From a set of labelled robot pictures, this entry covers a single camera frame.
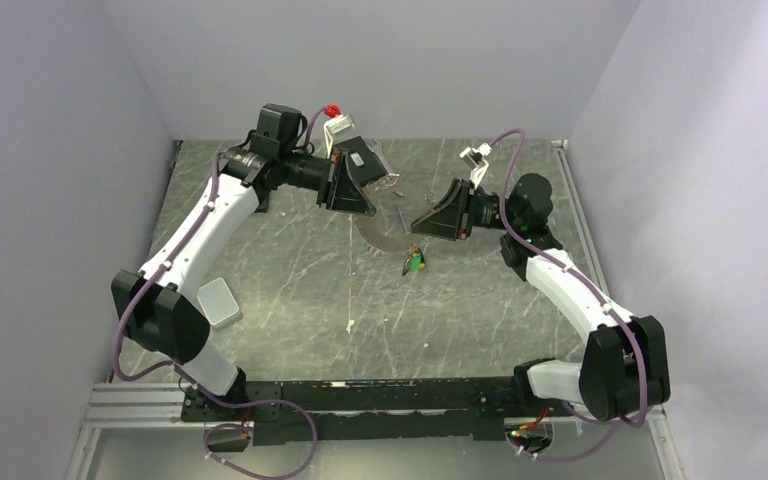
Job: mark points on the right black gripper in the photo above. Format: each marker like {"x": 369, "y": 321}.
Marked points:
{"x": 452, "y": 217}

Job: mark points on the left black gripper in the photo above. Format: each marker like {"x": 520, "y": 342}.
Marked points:
{"x": 344, "y": 193}

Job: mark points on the metal disc with keyrings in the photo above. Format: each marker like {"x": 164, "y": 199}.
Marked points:
{"x": 384, "y": 231}

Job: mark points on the green key tag with keys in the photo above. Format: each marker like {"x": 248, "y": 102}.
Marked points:
{"x": 415, "y": 261}

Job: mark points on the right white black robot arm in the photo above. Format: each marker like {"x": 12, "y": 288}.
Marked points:
{"x": 624, "y": 369}

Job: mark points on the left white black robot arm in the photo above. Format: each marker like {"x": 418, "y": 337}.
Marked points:
{"x": 159, "y": 321}

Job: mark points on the yellow black screwdriver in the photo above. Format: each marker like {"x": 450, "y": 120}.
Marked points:
{"x": 404, "y": 223}

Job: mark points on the grey white rectangular box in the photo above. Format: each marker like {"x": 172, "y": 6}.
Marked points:
{"x": 218, "y": 303}

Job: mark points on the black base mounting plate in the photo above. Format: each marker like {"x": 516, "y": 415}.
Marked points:
{"x": 374, "y": 427}

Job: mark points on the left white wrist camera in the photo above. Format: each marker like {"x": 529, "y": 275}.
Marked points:
{"x": 337, "y": 127}

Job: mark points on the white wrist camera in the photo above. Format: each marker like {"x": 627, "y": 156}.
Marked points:
{"x": 476, "y": 158}
{"x": 337, "y": 127}

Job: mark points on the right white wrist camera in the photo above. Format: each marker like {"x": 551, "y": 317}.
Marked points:
{"x": 476, "y": 158}

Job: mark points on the aluminium extrusion rail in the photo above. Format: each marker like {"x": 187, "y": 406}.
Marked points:
{"x": 169, "y": 404}

